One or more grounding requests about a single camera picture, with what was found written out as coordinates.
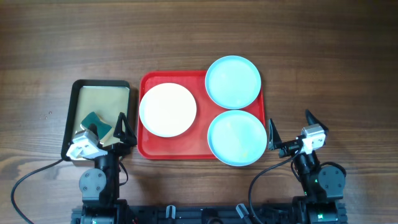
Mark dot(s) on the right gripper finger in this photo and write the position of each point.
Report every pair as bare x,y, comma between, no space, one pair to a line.
275,141
311,120

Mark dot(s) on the light blue plate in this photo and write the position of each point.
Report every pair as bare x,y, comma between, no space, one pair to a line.
237,138
233,82

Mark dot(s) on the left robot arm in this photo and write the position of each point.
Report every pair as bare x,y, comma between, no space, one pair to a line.
100,185

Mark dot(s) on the black tray with water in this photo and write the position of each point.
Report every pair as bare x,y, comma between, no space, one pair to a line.
106,98

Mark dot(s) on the white round plate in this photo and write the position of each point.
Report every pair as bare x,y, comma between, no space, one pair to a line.
167,110

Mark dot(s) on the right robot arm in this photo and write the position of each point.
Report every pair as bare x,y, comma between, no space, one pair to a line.
322,183

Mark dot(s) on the red plastic tray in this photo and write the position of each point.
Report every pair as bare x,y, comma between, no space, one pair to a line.
193,143

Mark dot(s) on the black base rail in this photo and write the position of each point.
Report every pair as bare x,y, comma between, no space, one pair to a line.
267,213

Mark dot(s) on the green yellow sponge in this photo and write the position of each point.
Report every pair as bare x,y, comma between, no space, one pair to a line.
104,130

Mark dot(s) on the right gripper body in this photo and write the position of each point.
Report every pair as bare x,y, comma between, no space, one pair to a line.
291,148

